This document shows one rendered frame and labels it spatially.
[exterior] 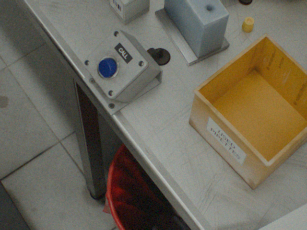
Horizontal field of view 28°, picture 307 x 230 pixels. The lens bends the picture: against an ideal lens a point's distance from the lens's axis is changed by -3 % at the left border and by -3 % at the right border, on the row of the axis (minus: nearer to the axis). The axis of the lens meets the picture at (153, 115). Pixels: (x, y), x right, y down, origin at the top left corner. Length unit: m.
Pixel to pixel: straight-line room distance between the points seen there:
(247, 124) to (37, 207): 0.99
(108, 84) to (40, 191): 0.97
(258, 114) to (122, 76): 0.20
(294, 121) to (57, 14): 0.38
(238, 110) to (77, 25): 0.27
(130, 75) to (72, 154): 0.99
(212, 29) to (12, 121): 1.09
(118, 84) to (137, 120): 0.07
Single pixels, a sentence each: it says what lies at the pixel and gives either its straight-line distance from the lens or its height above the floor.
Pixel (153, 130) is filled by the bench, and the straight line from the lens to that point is 0.86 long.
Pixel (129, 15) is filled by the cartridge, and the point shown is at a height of 0.90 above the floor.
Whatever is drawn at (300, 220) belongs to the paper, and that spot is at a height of 0.89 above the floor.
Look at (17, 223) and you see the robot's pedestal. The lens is 1.37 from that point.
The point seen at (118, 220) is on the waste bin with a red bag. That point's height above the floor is 0.44.
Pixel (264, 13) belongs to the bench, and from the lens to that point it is 0.98.
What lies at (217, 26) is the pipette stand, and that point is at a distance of 0.85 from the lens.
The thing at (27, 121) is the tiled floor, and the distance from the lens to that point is 1.85.
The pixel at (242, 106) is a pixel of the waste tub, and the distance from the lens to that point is 0.88.
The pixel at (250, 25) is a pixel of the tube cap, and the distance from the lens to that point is 0.94.
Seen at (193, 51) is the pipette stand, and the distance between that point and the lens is 0.91.
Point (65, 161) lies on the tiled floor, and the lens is 1.79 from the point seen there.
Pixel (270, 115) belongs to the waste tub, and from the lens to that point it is 0.88.
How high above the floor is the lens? 1.67
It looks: 66 degrees down
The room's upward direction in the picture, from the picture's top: 5 degrees clockwise
